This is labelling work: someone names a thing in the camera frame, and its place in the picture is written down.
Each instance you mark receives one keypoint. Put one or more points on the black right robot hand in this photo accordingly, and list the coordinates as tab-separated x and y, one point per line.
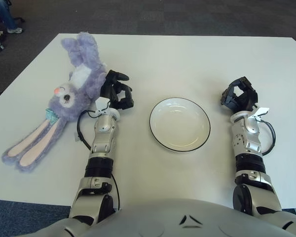
249	98

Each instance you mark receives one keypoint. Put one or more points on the person leg in jeans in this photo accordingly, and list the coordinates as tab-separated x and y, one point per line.
7	14

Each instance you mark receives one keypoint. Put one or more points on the white plate with black rim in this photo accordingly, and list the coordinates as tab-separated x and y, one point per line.
180	123

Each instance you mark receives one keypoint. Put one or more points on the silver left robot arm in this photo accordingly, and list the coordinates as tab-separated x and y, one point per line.
103	126

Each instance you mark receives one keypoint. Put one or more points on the seated person's leg and shoe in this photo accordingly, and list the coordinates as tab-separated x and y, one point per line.
19	18

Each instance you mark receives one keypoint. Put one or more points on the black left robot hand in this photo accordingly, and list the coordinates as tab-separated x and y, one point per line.
113	98

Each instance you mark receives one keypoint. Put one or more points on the white sneaker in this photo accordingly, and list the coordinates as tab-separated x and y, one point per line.
14	30

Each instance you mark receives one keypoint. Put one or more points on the purple plush bunny doll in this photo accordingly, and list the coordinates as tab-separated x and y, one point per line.
64	98

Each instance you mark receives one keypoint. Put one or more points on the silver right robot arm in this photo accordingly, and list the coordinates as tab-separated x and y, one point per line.
249	138

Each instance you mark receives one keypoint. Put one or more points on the silver robot torso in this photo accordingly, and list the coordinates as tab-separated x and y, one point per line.
162	219

